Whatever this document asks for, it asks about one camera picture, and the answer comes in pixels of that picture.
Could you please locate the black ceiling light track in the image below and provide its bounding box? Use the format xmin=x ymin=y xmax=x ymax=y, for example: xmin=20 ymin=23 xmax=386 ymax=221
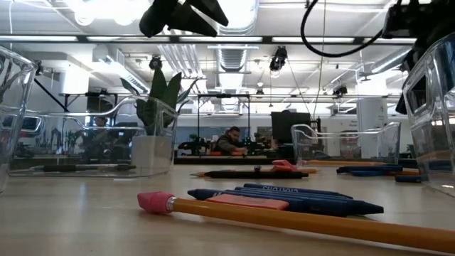
xmin=0 ymin=34 xmax=417 ymax=46

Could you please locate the black monitor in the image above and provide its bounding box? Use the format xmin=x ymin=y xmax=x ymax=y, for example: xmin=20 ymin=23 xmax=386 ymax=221
xmin=271 ymin=111 xmax=313 ymax=145

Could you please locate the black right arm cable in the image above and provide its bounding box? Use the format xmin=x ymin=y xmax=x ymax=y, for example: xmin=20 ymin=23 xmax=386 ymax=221
xmin=300 ymin=0 xmax=387 ymax=59

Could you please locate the white pillar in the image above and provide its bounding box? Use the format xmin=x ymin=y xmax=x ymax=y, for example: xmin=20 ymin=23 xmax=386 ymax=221
xmin=356 ymin=97 xmax=389 ymax=159

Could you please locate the thin black cable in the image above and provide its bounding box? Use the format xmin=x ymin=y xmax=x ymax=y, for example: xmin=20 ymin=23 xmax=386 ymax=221
xmin=33 ymin=75 xmax=73 ymax=114

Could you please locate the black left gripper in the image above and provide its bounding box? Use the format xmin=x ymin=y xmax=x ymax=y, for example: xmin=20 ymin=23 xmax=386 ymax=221
xmin=139 ymin=0 xmax=229 ymax=38

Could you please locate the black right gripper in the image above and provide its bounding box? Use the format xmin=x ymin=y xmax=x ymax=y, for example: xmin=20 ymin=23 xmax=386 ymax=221
xmin=382 ymin=0 xmax=433 ymax=115

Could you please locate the silver ceiling duct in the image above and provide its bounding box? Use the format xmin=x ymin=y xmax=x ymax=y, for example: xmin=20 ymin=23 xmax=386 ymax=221
xmin=211 ymin=0 xmax=260 ymax=72

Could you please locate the black rig frame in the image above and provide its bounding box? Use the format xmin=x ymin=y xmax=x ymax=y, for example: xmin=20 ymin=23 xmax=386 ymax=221
xmin=196 ymin=93 xmax=252 ymax=143

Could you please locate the clear plastic bin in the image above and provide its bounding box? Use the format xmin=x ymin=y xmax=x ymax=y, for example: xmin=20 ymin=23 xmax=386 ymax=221
xmin=9 ymin=95 xmax=179 ymax=178
xmin=400 ymin=31 xmax=455 ymax=198
xmin=0 ymin=45 xmax=39 ymax=195
xmin=290 ymin=122 xmax=402 ymax=169

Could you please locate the green plant white pot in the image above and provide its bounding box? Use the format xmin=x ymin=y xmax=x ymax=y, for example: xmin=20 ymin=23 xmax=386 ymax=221
xmin=119 ymin=67 xmax=200 ymax=176

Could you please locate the black aluminium table frame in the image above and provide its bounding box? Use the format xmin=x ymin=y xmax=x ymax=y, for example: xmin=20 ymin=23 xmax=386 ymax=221
xmin=9 ymin=155 xmax=419 ymax=171

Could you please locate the black pen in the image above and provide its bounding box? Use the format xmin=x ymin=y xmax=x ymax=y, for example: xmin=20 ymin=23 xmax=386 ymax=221
xmin=203 ymin=170 xmax=310 ymax=180
xmin=41 ymin=163 xmax=138 ymax=173

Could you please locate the red eraser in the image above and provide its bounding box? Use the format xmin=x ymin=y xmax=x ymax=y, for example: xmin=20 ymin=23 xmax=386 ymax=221
xmin=205 ymin=193 xmax=290 ymax=211

